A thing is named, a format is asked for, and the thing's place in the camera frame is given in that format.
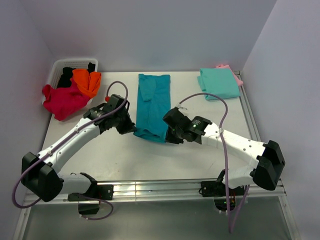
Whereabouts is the teal t shirt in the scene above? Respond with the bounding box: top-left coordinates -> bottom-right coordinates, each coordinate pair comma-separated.
134,73 -> 171,143

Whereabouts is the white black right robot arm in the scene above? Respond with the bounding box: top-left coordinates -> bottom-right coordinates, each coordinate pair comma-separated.
163,107 -> 286,197

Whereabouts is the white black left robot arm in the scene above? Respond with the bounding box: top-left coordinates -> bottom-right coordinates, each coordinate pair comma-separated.
21,94 -> 136,202

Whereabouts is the orange t shirt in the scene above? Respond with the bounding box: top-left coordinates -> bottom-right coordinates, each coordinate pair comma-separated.
72,69 -> 102,99

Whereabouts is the magenta t shirt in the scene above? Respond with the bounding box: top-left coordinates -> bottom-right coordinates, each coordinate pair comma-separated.
42,82 -> 90,121

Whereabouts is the folded mint t shirt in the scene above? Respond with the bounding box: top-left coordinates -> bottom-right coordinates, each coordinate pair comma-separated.
197,68 -> 240,99

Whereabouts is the black t shirt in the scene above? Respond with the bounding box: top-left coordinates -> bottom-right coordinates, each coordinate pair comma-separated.
57,62 -> 96,88

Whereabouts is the folded pink t shirt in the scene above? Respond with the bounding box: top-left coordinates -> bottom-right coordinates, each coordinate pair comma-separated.
216,64 -> 244,87

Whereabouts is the white plastic laundry basket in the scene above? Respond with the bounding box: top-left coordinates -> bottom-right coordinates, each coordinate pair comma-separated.
41,57 -> 100,111

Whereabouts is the aluminium table edge rail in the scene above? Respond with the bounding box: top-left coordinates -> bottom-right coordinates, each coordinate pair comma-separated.
22,178 -> 287,205

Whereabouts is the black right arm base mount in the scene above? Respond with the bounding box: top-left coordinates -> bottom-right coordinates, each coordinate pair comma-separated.
198,181 -> 245,213

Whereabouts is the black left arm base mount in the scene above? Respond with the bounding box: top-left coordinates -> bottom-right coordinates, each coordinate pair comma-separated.
67,184 -> 114,220

